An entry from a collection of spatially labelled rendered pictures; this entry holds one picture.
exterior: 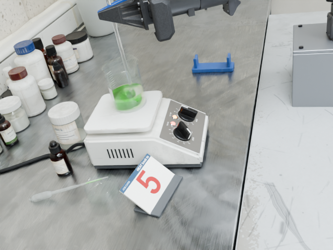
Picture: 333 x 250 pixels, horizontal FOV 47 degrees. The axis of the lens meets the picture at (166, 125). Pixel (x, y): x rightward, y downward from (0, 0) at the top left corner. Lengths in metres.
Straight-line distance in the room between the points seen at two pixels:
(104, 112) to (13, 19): 0.59
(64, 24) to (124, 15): 0.73
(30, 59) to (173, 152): 0.49
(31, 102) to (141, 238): 0.48
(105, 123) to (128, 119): 0.04
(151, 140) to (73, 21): 0.82
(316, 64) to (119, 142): 0.38
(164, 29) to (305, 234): 0.33
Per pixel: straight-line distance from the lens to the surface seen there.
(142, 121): 0.64
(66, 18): 1.35
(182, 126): 0.65
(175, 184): 0.63
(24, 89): 0.92
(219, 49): 1.05
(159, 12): 0.54
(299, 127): 0.74
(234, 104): 0.80
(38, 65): 1.01
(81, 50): 1.14
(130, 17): 0.61
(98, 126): 0.66
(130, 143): 0.64
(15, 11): 1.22
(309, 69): 0.75
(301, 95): 0.78
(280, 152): 0.68
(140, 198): 0.60
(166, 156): 0.64
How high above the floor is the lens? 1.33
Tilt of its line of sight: 34 degrees down
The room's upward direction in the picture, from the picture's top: 12 degrees counter-clockwise
